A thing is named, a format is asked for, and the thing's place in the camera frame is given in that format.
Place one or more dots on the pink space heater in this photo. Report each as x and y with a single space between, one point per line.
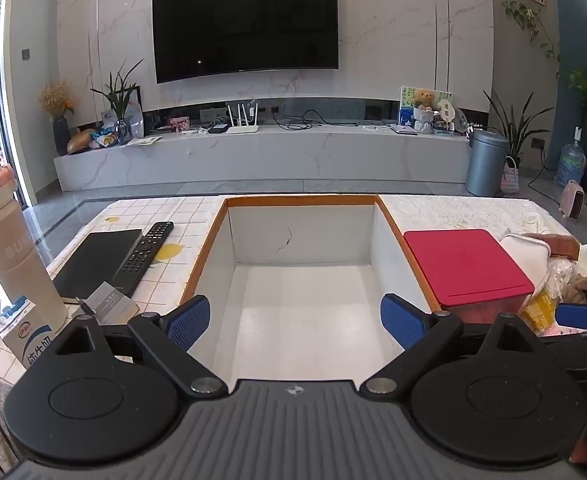
573 200

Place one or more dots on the blue water jug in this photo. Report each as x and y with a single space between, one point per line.
570 162

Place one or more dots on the black pen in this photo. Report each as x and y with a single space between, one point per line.
76 302

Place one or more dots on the black notebook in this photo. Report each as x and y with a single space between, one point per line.
98 262

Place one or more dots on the woven handbag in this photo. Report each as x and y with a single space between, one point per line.
510 177

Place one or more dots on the pink photo card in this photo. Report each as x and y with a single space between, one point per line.
179 124

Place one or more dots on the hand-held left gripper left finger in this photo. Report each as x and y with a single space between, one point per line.
192 319

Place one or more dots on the brown suede item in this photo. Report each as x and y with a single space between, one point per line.
561 245

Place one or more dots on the small black device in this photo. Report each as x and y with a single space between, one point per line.
218 128

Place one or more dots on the clear plastic bag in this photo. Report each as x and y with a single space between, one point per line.
561 280

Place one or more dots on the green plant in glass vase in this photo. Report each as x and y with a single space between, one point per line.
120 100

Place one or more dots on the green picture board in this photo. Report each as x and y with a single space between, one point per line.
407 100

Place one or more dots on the white round ornament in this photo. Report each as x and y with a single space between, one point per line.
446 110

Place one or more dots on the white box with orange rim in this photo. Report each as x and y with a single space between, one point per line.
298 300

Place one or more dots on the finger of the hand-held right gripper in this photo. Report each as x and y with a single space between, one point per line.
578 315

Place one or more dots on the white plastic bag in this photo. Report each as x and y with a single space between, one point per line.
134 120

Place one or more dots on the black remote control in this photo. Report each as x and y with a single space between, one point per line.
143 252

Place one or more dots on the lemon print checked tablecloth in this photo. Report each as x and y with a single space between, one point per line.
183 220

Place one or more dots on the yellow snack packet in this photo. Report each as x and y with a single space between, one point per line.
541 312

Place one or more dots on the golden brown gourd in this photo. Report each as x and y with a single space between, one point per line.
80 142

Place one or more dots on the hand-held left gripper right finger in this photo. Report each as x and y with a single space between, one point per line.
402 321

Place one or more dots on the milk carton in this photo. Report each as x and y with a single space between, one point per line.
26 340

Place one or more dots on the marble television console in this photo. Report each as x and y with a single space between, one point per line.
273 157

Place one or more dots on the grey card box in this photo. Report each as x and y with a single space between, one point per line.
113 305

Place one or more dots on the blue snack packets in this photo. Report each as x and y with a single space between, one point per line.
104 139

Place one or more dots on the white fabric pouch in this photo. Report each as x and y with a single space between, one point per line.
526 260

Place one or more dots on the loose papers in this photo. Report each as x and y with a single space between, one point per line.
143 140

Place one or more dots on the pink water bottle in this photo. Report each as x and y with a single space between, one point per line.
18 260

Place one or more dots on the dark vase with yellow flowers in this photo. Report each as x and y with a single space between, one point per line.
61 135

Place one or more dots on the grey blue trash can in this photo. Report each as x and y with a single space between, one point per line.
486 165

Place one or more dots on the white router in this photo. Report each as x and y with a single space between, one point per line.
242 127

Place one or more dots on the hanging vine plant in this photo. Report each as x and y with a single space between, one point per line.
528 17

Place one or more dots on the brown plush toy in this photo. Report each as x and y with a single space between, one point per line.
586 289

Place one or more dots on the teddy bear bouquet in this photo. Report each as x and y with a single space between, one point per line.
424 110

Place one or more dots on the black wall television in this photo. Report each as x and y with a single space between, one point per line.
246 25

